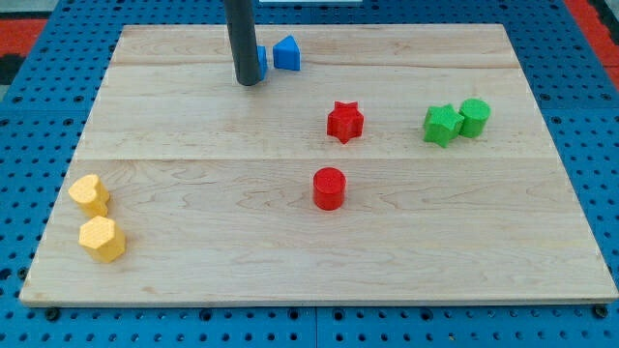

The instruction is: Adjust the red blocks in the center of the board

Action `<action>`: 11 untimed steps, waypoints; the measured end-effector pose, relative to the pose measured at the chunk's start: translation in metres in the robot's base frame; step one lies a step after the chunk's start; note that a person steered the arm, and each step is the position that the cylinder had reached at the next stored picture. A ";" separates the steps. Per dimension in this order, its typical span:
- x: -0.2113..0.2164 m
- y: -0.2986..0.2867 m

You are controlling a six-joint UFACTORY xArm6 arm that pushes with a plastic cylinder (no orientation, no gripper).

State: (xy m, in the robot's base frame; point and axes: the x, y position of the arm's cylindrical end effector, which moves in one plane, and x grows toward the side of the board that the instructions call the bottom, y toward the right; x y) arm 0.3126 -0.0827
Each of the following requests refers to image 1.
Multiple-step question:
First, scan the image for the light wooden board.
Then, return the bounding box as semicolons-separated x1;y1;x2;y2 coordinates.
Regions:
20;24;618;307

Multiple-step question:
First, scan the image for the red cylinder block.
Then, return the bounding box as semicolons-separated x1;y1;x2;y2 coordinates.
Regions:
313;167;346;211

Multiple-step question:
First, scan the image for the red star block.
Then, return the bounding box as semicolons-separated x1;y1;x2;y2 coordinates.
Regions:
327;101;365;144

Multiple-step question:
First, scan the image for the blue triangle block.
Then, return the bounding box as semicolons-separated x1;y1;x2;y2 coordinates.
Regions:
272;35;301;71

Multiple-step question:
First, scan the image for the blue block behind rod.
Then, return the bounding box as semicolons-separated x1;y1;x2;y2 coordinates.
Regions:
256;45;268;80

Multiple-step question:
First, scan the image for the green star block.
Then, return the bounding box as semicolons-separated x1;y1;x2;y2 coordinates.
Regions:
423;104;464;148

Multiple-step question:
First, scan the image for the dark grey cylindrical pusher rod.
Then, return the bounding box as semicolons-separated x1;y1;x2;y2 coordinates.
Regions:
223;0;261;86

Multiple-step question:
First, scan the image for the green cylinder block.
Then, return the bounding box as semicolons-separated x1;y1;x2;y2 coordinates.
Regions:
459;99;491;138

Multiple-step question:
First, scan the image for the yellow hexagon block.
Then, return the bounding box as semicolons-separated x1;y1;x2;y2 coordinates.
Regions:
78;216;126;263

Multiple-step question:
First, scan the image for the yellow heart block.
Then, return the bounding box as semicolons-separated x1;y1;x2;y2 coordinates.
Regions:
68;174;110;218

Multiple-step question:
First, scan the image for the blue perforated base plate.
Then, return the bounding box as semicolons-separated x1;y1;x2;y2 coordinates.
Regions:
1;1;618;347

